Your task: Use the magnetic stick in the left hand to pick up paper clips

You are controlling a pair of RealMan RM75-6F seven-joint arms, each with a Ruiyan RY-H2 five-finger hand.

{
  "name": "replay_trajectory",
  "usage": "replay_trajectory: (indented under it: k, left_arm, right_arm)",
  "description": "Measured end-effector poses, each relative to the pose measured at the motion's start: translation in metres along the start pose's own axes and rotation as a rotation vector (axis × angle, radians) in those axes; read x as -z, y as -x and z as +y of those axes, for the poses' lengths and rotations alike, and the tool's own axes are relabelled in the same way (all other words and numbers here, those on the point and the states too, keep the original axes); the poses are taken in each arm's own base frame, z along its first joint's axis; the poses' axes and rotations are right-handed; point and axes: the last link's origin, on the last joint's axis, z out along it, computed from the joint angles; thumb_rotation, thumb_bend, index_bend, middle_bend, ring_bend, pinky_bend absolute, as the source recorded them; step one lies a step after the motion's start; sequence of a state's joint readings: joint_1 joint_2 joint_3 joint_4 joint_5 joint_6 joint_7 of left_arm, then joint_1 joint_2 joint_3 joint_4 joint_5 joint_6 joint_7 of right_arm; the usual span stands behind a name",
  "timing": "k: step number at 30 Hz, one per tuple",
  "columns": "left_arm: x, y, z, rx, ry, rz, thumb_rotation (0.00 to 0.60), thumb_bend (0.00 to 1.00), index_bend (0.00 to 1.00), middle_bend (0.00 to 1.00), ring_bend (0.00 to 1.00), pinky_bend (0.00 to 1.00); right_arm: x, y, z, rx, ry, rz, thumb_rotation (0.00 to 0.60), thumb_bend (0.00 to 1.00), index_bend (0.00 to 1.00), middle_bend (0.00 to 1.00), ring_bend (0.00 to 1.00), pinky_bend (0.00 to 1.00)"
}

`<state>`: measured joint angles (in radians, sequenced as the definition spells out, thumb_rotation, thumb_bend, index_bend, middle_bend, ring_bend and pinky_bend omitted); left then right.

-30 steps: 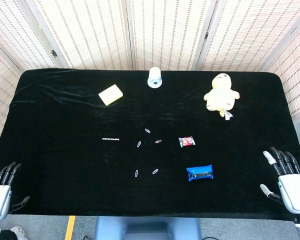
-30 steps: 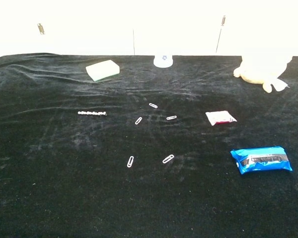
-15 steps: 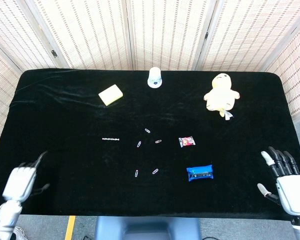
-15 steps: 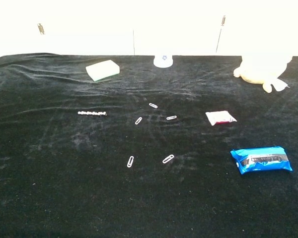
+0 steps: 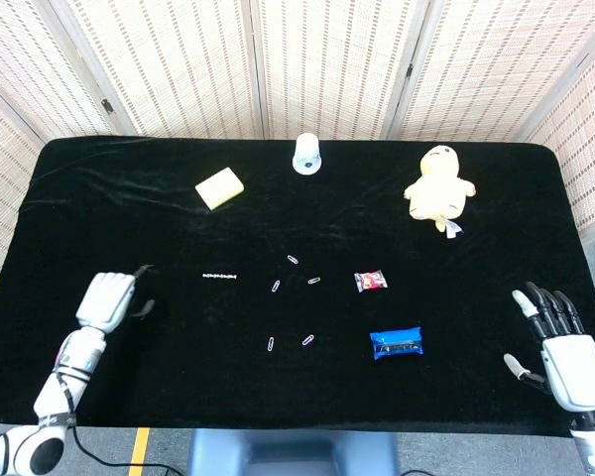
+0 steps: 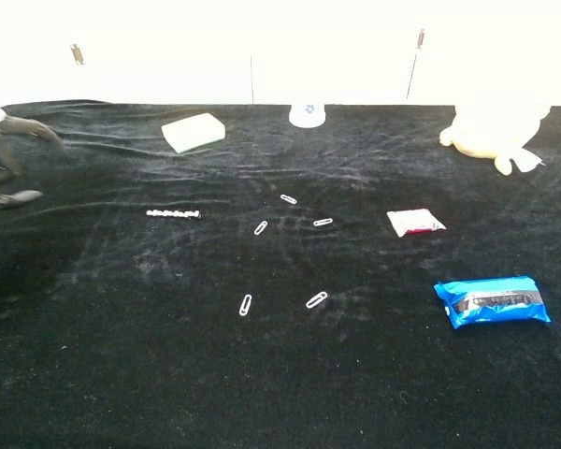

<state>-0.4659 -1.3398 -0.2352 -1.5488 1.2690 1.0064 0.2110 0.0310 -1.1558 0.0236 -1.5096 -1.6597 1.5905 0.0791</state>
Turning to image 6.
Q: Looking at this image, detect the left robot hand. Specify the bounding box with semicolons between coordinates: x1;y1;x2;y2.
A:
0;106;67;210

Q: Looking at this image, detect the paper clip chain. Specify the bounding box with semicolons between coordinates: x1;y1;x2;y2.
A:
146;209;202;220

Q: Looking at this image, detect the yellow sponge block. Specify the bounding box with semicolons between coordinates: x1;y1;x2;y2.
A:
161;112;227;155

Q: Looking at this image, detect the white paper cup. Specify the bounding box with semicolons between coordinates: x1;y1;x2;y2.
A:
288;103;326;129

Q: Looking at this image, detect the black velvet tablecloth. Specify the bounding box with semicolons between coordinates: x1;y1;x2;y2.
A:
0;99;561;449

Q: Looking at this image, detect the red snack packet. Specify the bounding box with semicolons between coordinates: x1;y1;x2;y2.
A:
386;208;447;239

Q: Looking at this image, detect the yellow plush toy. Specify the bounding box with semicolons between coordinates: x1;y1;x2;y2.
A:
439;103;553;177

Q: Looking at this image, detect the blue snack package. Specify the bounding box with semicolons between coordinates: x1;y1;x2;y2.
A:
432;275;553;330

